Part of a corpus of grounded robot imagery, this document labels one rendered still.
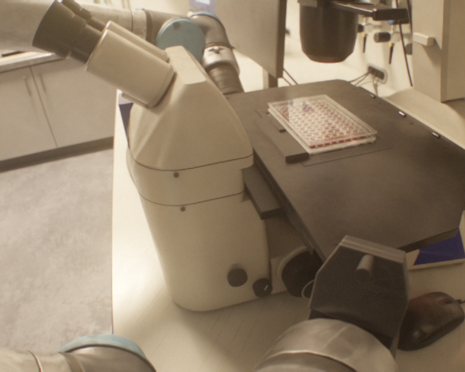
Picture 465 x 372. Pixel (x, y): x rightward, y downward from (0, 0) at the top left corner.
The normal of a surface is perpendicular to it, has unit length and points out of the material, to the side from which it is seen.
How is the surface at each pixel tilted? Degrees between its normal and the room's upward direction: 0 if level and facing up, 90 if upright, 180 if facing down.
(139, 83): 93
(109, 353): 25
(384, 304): 65
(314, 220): 0
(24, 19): 80
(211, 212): 90
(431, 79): 104
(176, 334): 0
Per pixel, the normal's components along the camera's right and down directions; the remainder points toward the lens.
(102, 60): 0.29, 0.49
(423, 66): -0.91, 0.40
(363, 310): -0.48, 0.13
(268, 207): -0.07, -0.82
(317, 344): -0.03, -0.99
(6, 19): 0.48, 0.32
